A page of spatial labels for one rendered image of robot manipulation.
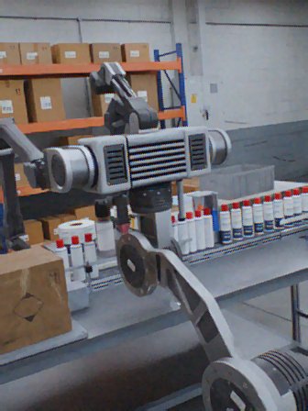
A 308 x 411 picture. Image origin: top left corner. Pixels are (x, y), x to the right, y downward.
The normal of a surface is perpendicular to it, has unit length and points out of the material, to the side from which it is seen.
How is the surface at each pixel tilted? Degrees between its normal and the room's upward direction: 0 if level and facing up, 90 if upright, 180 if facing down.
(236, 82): 90
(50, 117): 91
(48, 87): 89
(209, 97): 90
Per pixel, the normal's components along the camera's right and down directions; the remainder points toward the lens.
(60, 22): 0.55, 0.11
